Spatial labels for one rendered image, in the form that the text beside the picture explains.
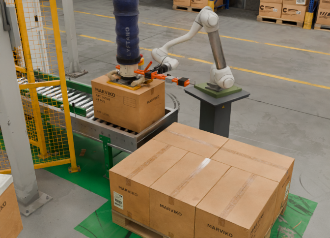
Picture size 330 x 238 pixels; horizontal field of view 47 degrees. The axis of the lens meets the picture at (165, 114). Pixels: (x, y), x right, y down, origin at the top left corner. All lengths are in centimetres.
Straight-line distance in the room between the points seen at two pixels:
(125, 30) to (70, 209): 168
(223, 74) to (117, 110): 106
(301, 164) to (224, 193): 165
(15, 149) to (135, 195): 109
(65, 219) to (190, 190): 123
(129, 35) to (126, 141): 95
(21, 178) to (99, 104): 100
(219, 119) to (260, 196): 134
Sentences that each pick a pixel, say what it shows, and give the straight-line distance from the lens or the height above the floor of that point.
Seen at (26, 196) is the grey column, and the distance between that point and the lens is 370.
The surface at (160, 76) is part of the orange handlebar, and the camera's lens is 340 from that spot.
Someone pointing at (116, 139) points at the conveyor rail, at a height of 51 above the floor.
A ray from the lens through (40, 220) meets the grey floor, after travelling 360.
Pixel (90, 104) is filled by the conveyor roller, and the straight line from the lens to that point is 424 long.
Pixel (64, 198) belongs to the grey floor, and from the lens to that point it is 378.
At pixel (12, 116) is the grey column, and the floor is 92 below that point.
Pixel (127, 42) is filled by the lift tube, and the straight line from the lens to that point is 345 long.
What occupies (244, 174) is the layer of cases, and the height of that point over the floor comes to 54.
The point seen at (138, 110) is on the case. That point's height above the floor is 79.
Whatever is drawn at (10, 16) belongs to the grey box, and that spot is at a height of 170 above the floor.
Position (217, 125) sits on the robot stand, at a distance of 403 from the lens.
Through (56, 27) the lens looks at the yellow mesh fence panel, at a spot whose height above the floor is 150.
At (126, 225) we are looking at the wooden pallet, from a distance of 337.
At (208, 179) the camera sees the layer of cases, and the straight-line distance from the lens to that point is 299.
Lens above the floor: 231
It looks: 27 degrees down
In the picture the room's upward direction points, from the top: straight up
